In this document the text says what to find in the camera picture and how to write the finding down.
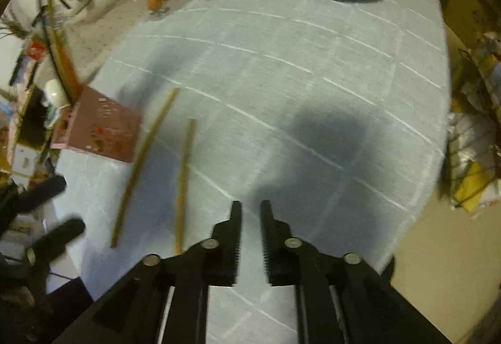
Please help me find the plain wooden chopstick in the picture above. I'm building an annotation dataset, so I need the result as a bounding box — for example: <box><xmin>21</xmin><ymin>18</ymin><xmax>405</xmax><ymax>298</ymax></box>
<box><xmin>110</xmin><ymin>88</ymin><xmax>181</xmax><ymax>249</ymax></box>
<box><xmin>174</xmin><ymin>118</ymin><xmax>196</xmax><ymax>255</ymax></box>

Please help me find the white ceramic spoon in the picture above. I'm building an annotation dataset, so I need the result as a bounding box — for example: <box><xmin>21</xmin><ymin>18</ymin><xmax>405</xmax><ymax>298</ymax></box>
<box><xmin>44</xmin><ymin>79</ymin><xmax>72</xmax><ymax>108</ymax></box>

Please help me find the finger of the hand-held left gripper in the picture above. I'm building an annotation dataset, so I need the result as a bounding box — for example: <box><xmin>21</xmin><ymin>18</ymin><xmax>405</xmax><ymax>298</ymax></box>
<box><xmin>27</xmin><ymin>219</ymin><xmax>87</xmax><ymax>265</ymax></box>
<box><xmin>16</xmin><ymin>175</ymin><xmax>67</xmax><ymax>212</ymax></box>

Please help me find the clear glass fruit dish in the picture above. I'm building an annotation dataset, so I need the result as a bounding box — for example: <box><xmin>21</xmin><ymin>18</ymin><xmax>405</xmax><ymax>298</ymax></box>
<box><xmin>148</xmin><ymin>0</ymin><xmax>184</xmax><ymax>22</ymax></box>

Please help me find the cardboard box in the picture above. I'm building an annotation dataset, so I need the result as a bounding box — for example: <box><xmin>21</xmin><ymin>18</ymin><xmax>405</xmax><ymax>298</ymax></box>
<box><xmin>444</xmin><ymin>0</ymin><xmax>501</xmax><ymax>67</ymax></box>

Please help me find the pink perforated plastic basket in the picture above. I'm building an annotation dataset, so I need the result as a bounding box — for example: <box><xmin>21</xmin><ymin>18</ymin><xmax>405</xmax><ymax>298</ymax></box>
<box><xmin>50</xmin><ymin>85</ymin><xmax>142</xmax><ymax>164</ymax></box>

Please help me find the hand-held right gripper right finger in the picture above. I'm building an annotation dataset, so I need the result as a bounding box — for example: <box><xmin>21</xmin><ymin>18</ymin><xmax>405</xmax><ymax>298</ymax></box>
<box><xmin>260</xmin><ymin>200</ymin><xmax>452</xmax><ymax>344</ymax></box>

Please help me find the black wire rack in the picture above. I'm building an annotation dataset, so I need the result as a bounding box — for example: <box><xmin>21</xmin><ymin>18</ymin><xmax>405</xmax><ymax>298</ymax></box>
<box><xmin>446</xmin><ymin>31</ymin><xmax>501</xmax><ymax>212</ymax></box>

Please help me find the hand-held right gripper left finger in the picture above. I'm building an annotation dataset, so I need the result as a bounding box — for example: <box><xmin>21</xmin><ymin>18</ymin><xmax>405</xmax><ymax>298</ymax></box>
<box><xmin>51</xmin><ymin>200</ymin><xmax>243</xmax><ymax>344</ymax></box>

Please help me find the black chopstick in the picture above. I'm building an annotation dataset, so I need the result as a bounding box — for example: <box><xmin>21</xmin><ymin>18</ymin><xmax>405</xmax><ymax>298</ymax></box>
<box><xmin>36</xmin><ymin>0</ymin><xmax>76</xmax><ymax>103</ymax></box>

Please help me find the grey checked tablecloth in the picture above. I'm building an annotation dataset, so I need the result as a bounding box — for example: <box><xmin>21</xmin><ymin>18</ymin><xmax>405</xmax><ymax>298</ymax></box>
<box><xmin>55</xmin><ymin>0</ymin><xmax>452</xmax><ymax>344</ymax></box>

